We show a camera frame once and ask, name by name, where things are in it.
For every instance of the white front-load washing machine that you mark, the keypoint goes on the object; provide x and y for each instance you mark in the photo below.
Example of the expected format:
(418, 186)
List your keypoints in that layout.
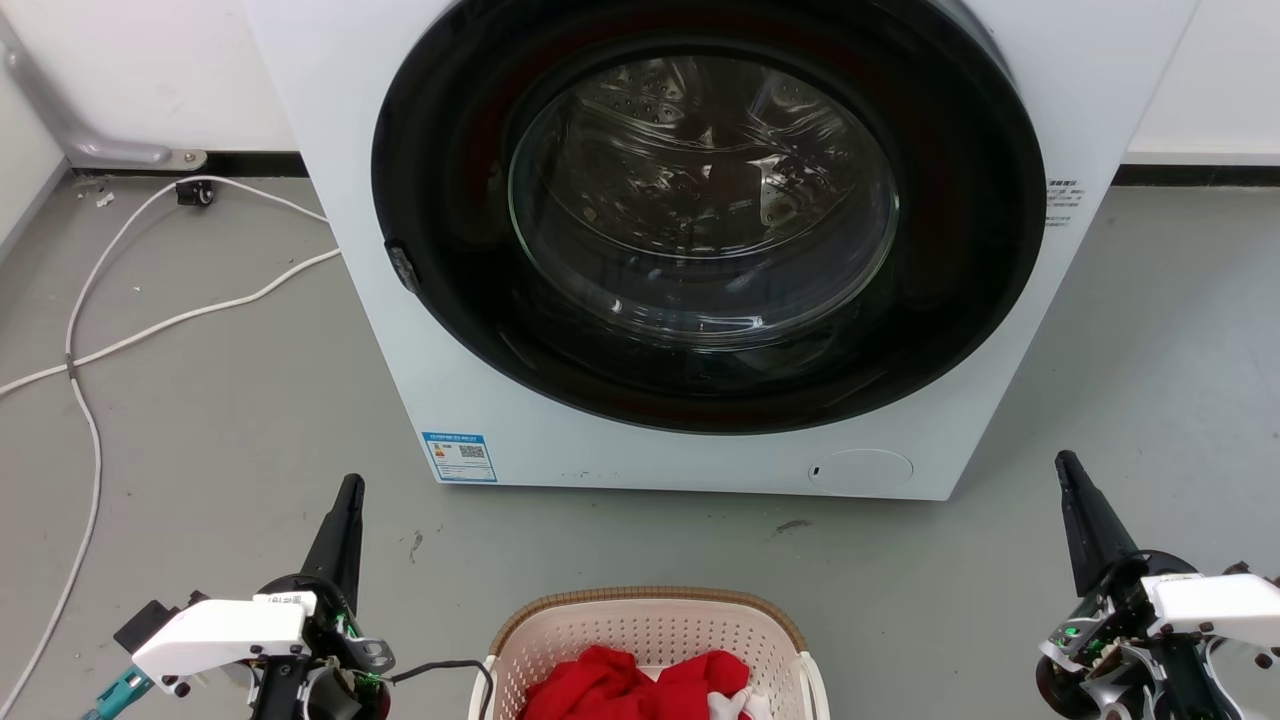
(330, 110)

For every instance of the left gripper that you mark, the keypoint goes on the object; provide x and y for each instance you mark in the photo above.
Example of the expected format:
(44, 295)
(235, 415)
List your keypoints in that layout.
(335, 650)

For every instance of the left white wrist camera housing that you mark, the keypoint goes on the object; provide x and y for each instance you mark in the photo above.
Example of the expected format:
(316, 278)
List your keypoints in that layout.
(215, 632)

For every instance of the white laundry basket brown rim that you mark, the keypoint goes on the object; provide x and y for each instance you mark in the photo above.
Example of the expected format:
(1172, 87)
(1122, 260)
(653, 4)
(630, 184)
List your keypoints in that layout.
(650, 630)

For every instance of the blue energy label sticker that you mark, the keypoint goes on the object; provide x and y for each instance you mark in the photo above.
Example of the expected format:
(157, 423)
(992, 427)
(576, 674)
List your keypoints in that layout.
(459, 457)

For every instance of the red garment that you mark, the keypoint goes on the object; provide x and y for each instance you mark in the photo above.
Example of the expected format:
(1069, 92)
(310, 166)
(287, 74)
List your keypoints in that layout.
(610, 685)

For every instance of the right white wrist camera housing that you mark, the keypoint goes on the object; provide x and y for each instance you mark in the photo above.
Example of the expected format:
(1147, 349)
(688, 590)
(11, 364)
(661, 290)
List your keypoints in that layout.
(1220, 605)

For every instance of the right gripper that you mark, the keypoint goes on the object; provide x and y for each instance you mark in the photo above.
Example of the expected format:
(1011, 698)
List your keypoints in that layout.
(1105, 640)

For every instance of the round black glass washer door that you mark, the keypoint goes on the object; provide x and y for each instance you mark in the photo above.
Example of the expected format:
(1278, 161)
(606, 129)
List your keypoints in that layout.
(960, 200)

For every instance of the grey wall pipe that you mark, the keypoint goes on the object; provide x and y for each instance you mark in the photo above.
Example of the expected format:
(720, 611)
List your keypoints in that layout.
(70, 125)

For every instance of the white garment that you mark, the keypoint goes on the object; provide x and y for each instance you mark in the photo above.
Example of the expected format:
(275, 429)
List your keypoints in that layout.
(735, 705)

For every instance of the round white filter cover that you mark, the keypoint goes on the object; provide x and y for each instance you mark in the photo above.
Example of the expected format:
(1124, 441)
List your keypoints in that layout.
(861, 469)

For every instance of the grey washer door latch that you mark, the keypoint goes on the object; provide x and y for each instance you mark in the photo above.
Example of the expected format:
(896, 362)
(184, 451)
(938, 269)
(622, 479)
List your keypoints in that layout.
(402, 268)

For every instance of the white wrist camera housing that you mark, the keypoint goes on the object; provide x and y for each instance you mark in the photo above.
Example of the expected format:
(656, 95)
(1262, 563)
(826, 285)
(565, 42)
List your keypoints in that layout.
(215, 632)
(1220, 605)

